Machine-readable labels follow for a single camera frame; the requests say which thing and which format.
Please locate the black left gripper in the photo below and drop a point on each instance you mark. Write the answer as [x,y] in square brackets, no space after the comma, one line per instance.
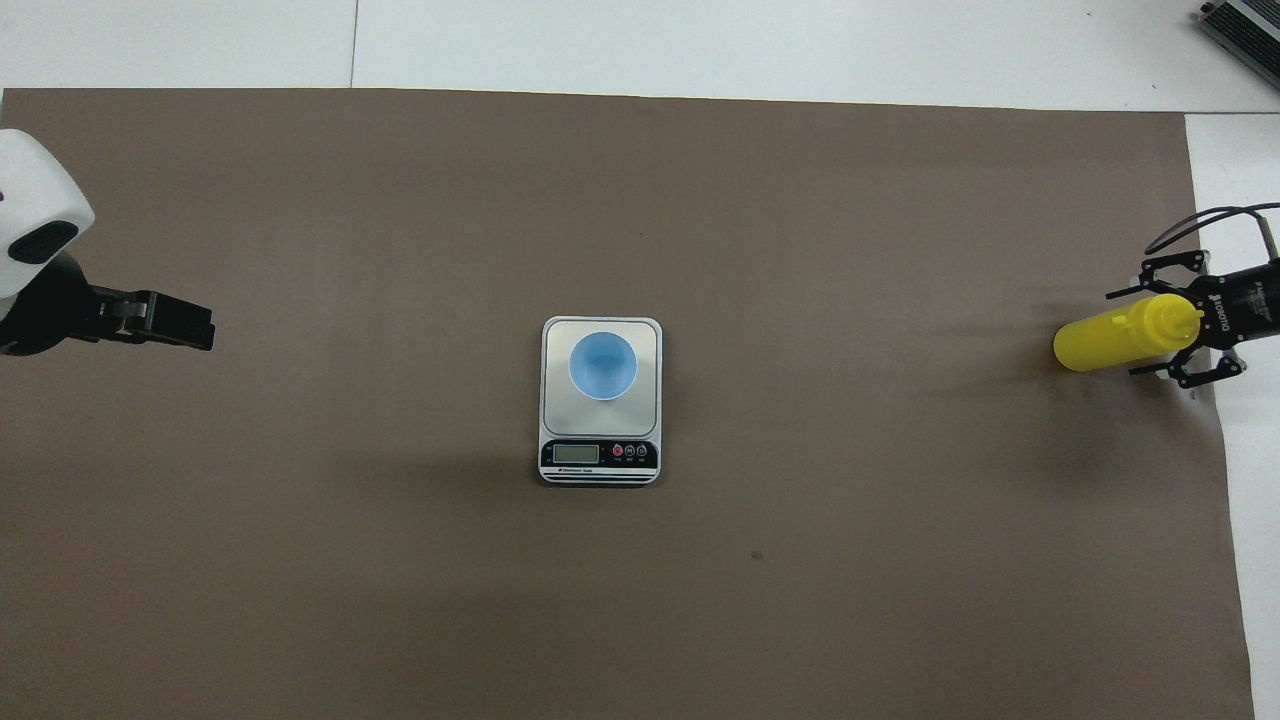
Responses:
[45,310]

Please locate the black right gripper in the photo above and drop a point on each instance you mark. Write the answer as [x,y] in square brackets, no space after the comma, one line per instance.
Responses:
[1250,305]

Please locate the yellow squeeze bottle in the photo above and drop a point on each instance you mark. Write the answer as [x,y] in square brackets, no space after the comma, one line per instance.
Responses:
[1110,340]

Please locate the light blue plastic cup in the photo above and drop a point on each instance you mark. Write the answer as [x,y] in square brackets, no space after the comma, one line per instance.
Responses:
[603,365]

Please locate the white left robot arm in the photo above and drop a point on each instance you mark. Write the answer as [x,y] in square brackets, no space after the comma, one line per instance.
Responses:
[35,185]

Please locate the silver digital kitchen scale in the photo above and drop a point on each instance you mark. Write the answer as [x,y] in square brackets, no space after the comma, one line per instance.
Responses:
[600,425]

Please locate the silver finned metal device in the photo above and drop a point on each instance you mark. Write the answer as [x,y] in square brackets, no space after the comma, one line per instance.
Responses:
[1245,35]

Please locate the brown paper mat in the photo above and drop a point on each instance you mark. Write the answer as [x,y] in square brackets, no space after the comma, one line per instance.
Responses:
[400,550]

